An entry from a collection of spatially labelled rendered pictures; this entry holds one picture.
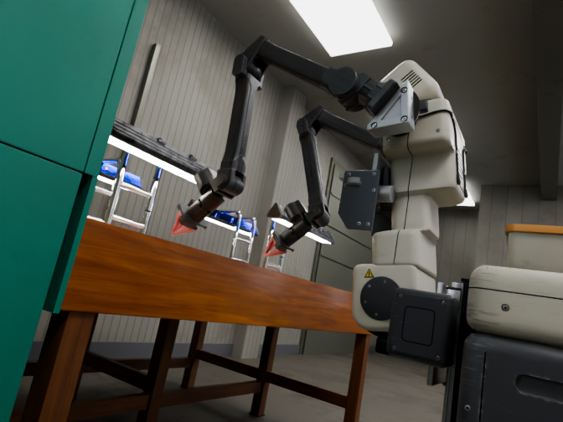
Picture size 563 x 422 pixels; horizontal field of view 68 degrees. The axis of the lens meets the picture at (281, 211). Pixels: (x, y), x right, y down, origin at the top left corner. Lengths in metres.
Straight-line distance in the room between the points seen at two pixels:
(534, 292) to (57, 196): 0.85
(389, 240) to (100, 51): 0.76
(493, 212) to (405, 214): 6.46
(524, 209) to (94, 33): 7.08
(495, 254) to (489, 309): 6.56
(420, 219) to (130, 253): 0.70
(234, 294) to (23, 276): 0.62
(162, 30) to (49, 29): 2.99
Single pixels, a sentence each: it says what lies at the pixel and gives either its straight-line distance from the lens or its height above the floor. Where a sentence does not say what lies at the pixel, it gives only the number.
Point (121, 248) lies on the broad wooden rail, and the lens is 0.97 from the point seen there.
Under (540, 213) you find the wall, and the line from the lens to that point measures 7.51.
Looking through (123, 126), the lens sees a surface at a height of 1.09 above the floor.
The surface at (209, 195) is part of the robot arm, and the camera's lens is 1.24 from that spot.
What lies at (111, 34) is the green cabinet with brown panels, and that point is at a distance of 0.95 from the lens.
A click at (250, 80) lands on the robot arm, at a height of 1.30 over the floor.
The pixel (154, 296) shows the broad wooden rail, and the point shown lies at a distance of 1.05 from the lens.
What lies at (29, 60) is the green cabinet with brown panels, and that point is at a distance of 0.85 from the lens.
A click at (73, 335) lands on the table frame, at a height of 0.53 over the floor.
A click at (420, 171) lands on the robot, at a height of 1.06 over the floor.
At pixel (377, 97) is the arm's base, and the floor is 1.17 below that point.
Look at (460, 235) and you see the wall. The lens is 9.23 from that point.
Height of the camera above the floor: 0.68
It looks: 12 degrees up
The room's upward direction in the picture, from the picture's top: 11 degrees clockwise
